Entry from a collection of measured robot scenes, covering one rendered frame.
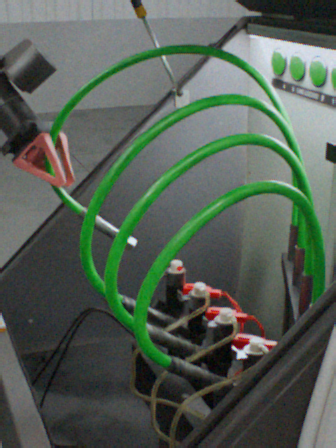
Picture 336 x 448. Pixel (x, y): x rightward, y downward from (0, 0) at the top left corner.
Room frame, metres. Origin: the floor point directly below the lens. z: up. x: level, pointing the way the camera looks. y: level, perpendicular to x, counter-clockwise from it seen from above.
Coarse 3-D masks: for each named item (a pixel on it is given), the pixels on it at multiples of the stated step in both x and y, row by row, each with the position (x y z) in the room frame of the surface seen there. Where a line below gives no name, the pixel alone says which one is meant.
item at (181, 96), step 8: (136, 0) 1.22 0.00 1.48; (136, 8) 1.22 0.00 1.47; (144, 8) 1.23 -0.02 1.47; (144, 16) 1.22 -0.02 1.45; (144, 24) 1.23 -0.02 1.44; (152, 40) 1.23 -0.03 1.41; (168, 72) 1.24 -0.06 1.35; (176, 88) 1.24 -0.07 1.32; (176, 96) 1.24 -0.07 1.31; (184, 96) 1.25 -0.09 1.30; (176, 104) 1.24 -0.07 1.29; (184, 104) 1.25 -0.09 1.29
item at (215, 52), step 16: (160, 48) 0.98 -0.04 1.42; (176, 48) 0.98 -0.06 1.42; (192, 48) 0.98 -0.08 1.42; (208, 48) 0.98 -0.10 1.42; (128, 64) 0.99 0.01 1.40; (240, 64) 0.98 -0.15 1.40; (96, 80) 0.99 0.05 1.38; (256, 80) 0.98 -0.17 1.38; (80, 96) 0.99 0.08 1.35; (272, 96) 0.97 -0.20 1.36; (64, 112) 0.99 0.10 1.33; (48, 160) 0.99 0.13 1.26; (64, 192) 0.99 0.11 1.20; (80, 208) 0.99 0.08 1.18
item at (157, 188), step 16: (208, 144) 0.74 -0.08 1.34; (224, 144) 0.75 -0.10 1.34; (240, 144) 0.75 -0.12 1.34; (256, 144) 0.76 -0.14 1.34; (272, 144) 0.77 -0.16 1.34; (192, 160) 0.73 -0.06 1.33; (288, 160) 0.78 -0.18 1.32; (160, 176) 0.73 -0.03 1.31; (176, 176) 0.73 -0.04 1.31; (304, 176) 0.78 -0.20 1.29; (160, 192) 0.72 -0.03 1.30; (304, 192) 0.79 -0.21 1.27; (144, 208) 0.71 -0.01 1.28; (128, 224) 0.71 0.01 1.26; (128, 240) 0.71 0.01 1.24; (112, 256) 0.70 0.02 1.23; (112, 272) 0.70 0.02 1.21; (304, 272) 0.80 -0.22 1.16; (112, 288) 0.70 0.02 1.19; (304, 288) 0.79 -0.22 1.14; (112, 304) 0.70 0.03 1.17; (304, 304) 0.79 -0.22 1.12; (128, 320) 0.71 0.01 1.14; (160, 336) 0.72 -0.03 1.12; (176, 352) 0.73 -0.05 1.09; (192, 352) 0.73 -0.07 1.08
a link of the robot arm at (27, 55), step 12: (12, 48) 1.07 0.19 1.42; (24, 48) 1.06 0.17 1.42; (36, 48) 1.05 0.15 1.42; (0, 60) 1.06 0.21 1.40; (12, 60) 1.06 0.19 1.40; (24, 60) 1.05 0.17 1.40; (36, 60) 1.04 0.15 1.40; (48, 60) 1.06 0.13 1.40; (12, 72) 1.04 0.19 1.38; (24, 72) 1.04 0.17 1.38; (36, 72) 1.04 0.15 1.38; (48, 72) 1.05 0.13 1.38; (24, 84) 1.04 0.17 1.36; (36, 84) 1.05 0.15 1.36
